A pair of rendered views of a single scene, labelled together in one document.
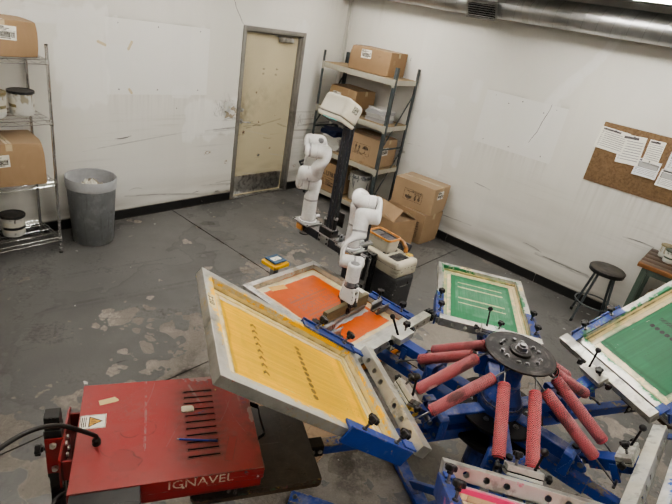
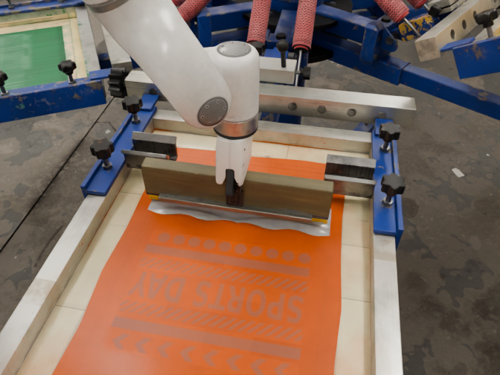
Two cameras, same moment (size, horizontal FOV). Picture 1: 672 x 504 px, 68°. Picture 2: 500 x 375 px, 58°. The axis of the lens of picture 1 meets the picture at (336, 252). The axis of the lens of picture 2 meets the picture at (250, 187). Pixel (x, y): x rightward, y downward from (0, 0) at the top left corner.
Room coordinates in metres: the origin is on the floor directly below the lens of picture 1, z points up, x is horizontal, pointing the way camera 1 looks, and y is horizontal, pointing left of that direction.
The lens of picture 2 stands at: (2.61, 0.44, 1.60)
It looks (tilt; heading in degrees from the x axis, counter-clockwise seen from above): 44 degrees down; 243
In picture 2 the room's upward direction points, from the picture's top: straight up
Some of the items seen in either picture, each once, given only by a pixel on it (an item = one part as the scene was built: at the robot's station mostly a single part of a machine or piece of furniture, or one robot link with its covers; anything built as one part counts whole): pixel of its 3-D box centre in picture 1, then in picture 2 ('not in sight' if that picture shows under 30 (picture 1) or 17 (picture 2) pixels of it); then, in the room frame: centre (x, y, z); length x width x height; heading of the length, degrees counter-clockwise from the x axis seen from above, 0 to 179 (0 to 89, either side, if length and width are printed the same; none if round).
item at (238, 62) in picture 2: (355, 268); (209, 82); (2.39, -0.12, 1.25); 0.15 x 0.10 x 0.11; 2
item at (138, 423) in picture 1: (164, 434); not in sight; (1.25, 0.46, 1.06); 0.61 x 0.46 x 0.12; 113
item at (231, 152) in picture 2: (349, 292); (236, 146); (2.36, -0.11, 1.12); 0.10 x 0.07 x 0.11; 53
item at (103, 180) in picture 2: (389, 308); (125, 152); (2.51, -0.36, 0.98); 0.30 x 0.05 x 0.07; 53
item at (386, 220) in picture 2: not in sight; (382, 184); (2.07, -0.03, 0.98); 0.30 x 0.05 x 0.07; 53
